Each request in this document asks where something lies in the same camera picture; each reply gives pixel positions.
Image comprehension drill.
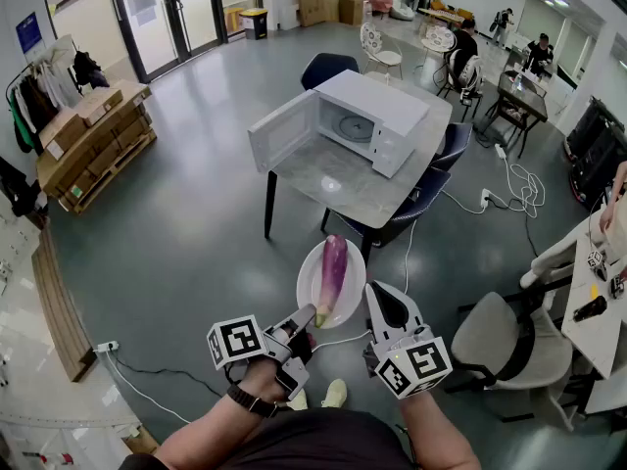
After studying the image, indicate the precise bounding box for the person's right forearm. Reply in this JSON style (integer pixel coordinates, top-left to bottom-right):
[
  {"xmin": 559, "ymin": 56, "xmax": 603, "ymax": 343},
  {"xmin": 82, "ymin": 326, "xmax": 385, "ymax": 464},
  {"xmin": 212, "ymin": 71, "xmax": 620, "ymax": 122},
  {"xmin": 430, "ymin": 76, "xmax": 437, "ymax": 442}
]
[{"xmin": 397, "ymin": 390, "xmax": 482, "ymax": 470}]

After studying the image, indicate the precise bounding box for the purple eggplant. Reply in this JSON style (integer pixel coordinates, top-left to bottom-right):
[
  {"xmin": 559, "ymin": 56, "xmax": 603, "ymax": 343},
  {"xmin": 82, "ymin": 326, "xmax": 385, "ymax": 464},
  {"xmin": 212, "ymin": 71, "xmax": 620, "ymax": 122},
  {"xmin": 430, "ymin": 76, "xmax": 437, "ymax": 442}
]
[{"xmin": 314, "ymin": 234, "xmax": 350, "ymax": 329}]

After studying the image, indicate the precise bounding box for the black oblong object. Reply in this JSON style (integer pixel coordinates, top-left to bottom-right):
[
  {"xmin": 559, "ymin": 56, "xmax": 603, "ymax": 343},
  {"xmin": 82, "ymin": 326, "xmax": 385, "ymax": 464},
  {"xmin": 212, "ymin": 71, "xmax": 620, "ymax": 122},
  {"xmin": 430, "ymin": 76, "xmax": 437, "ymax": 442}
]
[{"xmin": 572, "ymin": 295, "xmax": 609, "ymax": 324}]

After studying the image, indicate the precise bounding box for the spare hand-held gripper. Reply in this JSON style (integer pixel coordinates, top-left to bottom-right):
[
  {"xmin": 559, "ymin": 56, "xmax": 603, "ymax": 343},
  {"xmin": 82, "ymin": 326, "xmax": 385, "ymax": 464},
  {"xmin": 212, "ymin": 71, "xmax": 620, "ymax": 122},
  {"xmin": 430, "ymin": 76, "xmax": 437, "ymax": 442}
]
[{"xmin": 586, "ymin": 248, "xmax": 609, "ymax": 283}]

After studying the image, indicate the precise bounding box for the stack of flat cardboard boxes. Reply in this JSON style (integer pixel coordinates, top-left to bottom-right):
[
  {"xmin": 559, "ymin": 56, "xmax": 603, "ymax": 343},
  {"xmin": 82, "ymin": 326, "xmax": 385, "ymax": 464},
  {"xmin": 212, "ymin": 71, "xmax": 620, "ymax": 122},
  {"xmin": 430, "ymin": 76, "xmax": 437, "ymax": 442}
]
[{"xmin": 35, "ymin": 79, "xmax": 159, "ymax": 215}]

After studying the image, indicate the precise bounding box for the dark blue chair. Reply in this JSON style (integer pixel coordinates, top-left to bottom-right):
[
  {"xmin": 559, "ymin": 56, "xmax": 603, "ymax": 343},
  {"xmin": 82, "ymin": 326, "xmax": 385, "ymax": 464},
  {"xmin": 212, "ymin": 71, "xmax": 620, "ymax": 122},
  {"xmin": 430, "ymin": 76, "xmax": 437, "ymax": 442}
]
[
  {"xmin": 320, "ymin": 165, "xmax": 453, "ymax": 263},
  {"xmin": 430, "ymin": 121, "xmax": 474, "ymax": 173},
  {"xmin": 300, "ymin": 52, "xmax": 361, "ymax": 91}
]

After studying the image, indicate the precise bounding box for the black equipment case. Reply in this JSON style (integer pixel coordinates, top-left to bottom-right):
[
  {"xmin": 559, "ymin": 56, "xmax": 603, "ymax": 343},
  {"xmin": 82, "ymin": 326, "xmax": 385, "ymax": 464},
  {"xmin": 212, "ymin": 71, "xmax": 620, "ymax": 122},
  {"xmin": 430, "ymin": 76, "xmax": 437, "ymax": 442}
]
[{"xmin": 562, "ymin": 95, "xmax": 627, "ymax": 211}]

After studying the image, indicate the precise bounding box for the black wristwatch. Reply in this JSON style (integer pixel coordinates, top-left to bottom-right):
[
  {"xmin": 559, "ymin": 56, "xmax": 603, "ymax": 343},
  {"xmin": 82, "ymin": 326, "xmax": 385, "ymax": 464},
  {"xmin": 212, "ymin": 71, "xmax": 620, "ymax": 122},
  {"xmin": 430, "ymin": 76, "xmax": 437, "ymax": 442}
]
[{"xmin": 226, "ymin": 383, "xmax": 279, "ymax": 419}]

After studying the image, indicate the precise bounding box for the blue wall poster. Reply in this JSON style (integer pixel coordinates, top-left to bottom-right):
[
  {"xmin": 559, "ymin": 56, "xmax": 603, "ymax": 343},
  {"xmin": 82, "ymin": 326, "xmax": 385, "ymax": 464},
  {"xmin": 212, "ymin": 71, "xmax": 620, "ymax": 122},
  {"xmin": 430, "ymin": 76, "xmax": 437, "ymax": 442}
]
[{"xmin": 15, "ymin": 12, "xmax": 45, "ymax": 59}]

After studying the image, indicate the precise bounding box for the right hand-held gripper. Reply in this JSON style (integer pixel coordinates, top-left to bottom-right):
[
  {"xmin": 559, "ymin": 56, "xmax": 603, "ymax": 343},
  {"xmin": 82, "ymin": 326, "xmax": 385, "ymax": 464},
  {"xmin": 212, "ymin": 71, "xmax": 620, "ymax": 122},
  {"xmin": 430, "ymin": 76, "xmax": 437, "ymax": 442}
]
[{"xmin": 362, "ymin": 280, "xmax": 455, "ymax": 401}]

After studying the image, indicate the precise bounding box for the black glass-top table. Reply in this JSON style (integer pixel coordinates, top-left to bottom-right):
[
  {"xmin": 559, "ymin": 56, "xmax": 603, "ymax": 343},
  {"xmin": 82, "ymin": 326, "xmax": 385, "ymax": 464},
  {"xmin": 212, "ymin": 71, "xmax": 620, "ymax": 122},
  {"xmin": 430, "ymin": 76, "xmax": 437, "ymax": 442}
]
[{"xmin": 496, "ymin": 70, "xmax": 550, "ymax": 160}]

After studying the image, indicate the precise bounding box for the white microwave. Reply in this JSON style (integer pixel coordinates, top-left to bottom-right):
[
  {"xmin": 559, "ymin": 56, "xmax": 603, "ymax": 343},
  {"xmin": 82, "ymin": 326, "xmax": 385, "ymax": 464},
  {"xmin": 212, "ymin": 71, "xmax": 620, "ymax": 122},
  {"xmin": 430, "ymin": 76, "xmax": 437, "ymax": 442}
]
[{"xmin": 247, "ymin": 69, "xmax": 432, "ymax": 180}]

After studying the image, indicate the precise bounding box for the small cardboard box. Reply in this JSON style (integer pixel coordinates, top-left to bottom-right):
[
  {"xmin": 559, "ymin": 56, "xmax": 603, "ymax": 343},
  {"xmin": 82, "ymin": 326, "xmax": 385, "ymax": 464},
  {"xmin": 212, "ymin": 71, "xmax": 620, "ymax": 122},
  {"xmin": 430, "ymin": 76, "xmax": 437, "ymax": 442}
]
[{"xmin": 338, "ymin": 0, "xmax": 366, "ymax": 26}]

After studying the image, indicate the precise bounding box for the black bin with yellow lid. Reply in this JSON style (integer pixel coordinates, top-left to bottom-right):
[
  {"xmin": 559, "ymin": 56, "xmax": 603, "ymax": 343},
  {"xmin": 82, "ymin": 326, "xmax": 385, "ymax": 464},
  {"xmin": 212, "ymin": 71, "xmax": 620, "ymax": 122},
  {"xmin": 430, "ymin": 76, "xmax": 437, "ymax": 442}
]
[{"xmin": 238, "ymin": 7, "xmax": 269, "ymax": 42}]

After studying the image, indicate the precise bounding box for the black chair with white bag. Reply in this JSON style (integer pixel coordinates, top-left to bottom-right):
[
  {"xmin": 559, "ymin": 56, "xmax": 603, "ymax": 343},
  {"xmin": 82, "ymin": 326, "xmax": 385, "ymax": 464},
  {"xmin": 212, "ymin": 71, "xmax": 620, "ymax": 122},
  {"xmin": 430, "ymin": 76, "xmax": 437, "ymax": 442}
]
[{"xmin": 437, "ymin": 49, "xmax": 486, "ymax": 122}]

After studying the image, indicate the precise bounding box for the clothes rack with garments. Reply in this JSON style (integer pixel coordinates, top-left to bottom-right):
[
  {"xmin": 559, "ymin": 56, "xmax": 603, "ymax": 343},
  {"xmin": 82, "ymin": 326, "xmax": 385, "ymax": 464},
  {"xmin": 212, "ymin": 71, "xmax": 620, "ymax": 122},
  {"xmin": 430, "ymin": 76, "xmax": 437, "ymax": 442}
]
[{"xmin": 4, "ymin": 36, "xmax": 112, "ymax": 157}]

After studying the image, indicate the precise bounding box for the grey marble dining table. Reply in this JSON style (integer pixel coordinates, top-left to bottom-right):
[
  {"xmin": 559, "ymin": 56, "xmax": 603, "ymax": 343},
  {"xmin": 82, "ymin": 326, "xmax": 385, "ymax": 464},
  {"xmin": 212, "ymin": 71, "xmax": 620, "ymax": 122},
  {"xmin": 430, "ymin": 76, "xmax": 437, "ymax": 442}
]
[{"xmin": 264, "ymin": 70, "xmax": 455, "ymax": 266}]

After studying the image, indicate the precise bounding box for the person's left hand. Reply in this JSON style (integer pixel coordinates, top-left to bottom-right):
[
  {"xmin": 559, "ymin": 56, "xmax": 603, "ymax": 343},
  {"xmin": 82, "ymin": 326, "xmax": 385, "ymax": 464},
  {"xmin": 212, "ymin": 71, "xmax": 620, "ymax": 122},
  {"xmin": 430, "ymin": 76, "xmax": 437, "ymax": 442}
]
[{"xmin": 238, "ymin": 357, "xmax": 296, "ymax": 404}]

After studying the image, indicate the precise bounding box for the person's light green shoe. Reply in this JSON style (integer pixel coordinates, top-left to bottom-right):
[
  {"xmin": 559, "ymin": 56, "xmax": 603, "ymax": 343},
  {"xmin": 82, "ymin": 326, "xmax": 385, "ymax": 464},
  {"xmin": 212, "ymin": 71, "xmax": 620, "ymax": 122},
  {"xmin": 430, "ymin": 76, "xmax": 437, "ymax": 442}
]
[
  {"xmin": 319, "ymin": 378, "xmax": 350, "ymax": 408},
  {"xmin": 285, "ymin": 388, "xmax": 310, "ymax": 412}
]

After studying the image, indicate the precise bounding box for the white floral chair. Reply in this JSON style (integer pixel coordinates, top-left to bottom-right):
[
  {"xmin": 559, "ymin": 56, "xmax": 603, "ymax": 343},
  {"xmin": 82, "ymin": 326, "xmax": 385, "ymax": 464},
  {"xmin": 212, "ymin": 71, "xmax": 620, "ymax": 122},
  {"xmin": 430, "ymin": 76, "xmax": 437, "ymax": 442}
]
[
  {"xmin": 419, "ymin": 23, "xmax": 458, "ymax": 64},
  {"xmin": 359, "ymin": 21, "xmax": 405, "ymax": 80}
]

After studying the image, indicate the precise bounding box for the person's black shirt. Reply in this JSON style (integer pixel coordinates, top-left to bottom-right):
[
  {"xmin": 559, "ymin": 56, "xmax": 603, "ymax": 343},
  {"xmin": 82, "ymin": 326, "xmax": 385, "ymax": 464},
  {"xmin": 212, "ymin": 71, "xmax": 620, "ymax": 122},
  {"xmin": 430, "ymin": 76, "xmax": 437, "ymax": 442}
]
[{"xmin": 117, "ymin": 405, "xmax": 413, "ymax": 470}]

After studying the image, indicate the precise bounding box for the person's left forearm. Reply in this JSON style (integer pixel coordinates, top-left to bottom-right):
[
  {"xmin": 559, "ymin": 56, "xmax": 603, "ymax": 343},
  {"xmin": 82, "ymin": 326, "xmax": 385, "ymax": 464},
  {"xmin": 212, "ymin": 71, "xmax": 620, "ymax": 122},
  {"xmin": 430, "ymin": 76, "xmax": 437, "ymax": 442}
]
[{"xmin": 155, "ymin": 393, "xmax": 276, "ymax": 470}]

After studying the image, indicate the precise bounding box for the white oval plate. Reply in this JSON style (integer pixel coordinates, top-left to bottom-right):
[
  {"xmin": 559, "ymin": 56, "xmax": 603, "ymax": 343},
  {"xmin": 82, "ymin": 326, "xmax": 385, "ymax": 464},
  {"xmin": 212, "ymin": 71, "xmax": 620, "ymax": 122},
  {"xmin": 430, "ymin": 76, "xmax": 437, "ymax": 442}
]
[{"xmin": 296, "ymin": 237, "xmax": 368, "ymax": 331}]

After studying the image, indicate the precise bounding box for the tangled white cable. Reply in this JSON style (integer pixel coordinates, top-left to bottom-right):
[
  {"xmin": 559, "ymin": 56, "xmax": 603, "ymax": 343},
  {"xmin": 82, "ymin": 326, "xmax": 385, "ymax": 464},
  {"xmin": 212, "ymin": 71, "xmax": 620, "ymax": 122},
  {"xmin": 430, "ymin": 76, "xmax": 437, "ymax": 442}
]
[{"xmin": 503, "ymin": 158, "xmax": 547, "ymax": 220}]

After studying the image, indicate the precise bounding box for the white work table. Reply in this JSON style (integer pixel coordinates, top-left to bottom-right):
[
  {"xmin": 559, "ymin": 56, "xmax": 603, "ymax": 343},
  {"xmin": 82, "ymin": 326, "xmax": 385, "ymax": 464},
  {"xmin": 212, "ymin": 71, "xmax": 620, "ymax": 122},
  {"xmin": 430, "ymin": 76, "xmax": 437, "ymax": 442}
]
[{"xmin": 559, "ymin": 211, "xmax": 627, "ymax": 382}]

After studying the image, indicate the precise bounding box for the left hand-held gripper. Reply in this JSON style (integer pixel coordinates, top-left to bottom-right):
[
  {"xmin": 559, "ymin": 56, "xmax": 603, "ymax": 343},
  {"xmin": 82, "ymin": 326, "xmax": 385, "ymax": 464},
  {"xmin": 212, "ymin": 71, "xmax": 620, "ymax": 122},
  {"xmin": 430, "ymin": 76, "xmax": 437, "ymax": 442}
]
[{"xmin": 206, "ymin": 304, "xmax": 319, "ymax": 402}]

